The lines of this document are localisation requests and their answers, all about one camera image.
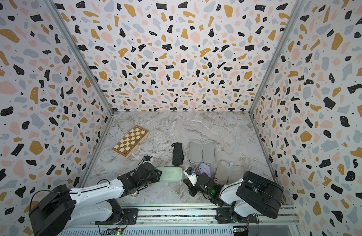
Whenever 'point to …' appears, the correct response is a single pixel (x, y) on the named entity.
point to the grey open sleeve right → (226, 175)
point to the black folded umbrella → (178, 156)
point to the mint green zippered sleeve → (170, 173)
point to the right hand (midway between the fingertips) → (184, 182)
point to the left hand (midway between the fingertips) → (162, 173)
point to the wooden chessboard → (126, 146)
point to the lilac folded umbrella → (204, 168)
